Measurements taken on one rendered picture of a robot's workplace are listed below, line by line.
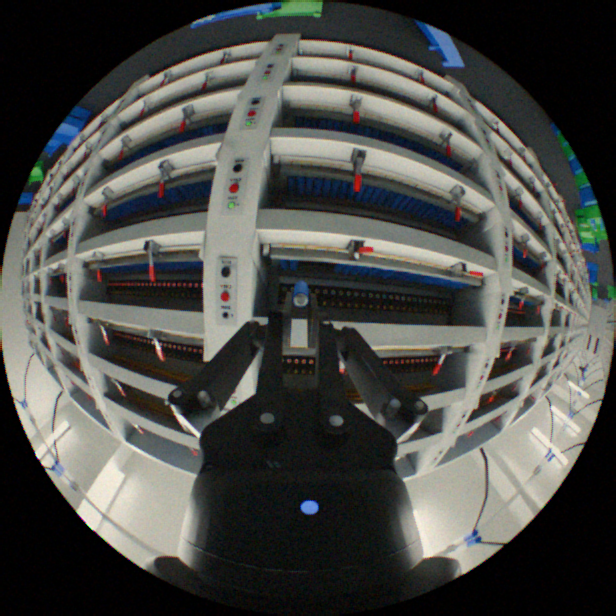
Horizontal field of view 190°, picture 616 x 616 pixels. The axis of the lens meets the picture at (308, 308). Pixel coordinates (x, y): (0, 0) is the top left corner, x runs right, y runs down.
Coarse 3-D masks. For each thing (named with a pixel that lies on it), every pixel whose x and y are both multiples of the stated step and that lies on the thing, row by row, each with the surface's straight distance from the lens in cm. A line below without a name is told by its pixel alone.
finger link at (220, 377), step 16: (240, 336) 14; (224, 352) 13; (240, 352) 13; (256, 352) 16; (208, 368) 12; (224, 368) 11; (240, 368) 13; (192, 384) 11; (208, 384) 11; (224, 384) 12; (176, 400) 10; (192, 400) 10; (224, 400) 12; (192, 432) 12
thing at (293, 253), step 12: (276, 252) 39; (288, 252) 38; (300, 252) 38; (312, 252) 39; (324, 252) 39; (336, 252) 38; (360, 264) 41; (372, 264) 41; (384, 264) 42; (396, 264) 43; (408, 264) 45; (420, 264) 47; (432, 264) 47; (432, 276) 50; (444, 276) 51; (468, 276) 58; (480, 276) 60
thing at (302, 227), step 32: (256, 224) 36; (288, 224) 35; (320, 224) 35; (352, 224) 36; (384, 224) 39; (256, 256) 36; (416, 256) 44; (448, 256) 46; (480, 256) 57; (384, 288) 56; (480, 288) 66
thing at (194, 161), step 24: (192, 144) 51; (216, 144) 46; (144, 168) 59; (168, 168) 54; (192, 168) 53; (96, 192) 79; (120, 192) 73; (144, 192) 63; (168, 192) 60; (192, 192) 58; (96, 216) 89; (120, 216) 83; (144, 216) 75; (168, 216) 67
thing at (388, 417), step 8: (392, 400) 10; (384, 408) 11; (392, 408) 10; (384, 416) 11; (392, 416) 11; (400, 416) 11; (384, 424) 10; (392, 424) 10; (400, 424) 11; (408, 424) 11; (416, 424) 11; (392, 432) 10; (400, 432) 10; (408, 432) 11; (400, 440) 11
